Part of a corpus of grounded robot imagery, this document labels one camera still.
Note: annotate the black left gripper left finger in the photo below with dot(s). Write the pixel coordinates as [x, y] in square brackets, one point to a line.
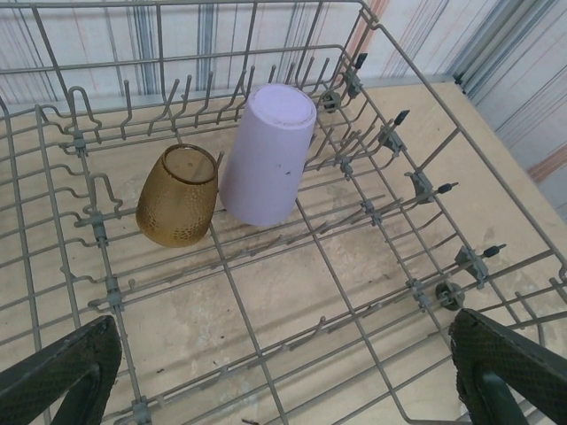
[40, 380]

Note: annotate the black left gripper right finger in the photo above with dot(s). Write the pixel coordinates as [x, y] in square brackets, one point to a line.
[483, 354]

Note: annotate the amber textured glass cup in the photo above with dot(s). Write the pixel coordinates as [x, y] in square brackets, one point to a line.
[177, 208]

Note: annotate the lavender plastic tumbler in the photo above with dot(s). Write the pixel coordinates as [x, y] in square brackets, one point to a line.
[266, 164]

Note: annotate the aluminium corner post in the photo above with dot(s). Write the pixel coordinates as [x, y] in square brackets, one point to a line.
[474, 53]

